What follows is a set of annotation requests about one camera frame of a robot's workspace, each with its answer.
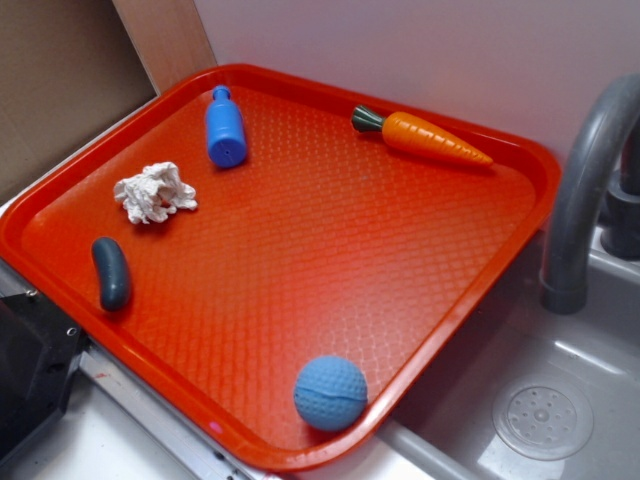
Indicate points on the grey toy sink basin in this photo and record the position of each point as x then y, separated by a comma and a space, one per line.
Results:
522, 393

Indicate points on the grey toy faucet spout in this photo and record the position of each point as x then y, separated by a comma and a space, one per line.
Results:
600, 185

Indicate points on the blue dimpled ball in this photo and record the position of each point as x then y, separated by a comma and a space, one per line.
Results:
330, 393

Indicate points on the orange toy carrot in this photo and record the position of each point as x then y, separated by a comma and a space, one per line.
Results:
413, 135

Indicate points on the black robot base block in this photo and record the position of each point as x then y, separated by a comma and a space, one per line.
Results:
40, 354

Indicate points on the crumpled white paper towel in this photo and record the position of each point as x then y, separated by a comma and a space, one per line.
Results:
154, 194

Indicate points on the red plastic tray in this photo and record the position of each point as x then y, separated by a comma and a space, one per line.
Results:
322, 242

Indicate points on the blue toy bottle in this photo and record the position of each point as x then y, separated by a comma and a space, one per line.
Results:
225, 137

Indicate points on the brown cardboard panel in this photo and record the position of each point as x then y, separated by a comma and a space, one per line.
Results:
69, 71

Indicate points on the dark grey toy sausage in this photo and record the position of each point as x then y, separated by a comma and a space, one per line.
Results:
114, 278

